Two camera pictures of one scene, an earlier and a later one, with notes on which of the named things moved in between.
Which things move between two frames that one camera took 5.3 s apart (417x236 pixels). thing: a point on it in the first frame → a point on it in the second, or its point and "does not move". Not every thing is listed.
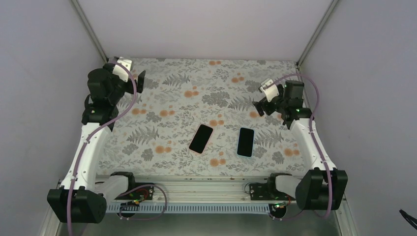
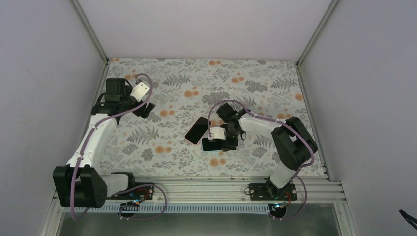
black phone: x=201 y=138 → x=197 y=131
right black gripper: x=258 y=105 → x=229 y=146
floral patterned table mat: x=195 y=117 does not move
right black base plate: x=267 y=191 does not move
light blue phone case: x=245 y=142 → x=208 y=151
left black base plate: x=144 y=192 does not move
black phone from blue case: x=245 y=142 → x=215 y=145
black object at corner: x=411 y=220 does not move
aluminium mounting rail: x=191 y=194 does not move
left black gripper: x=140 y=83 → x=139 y=112
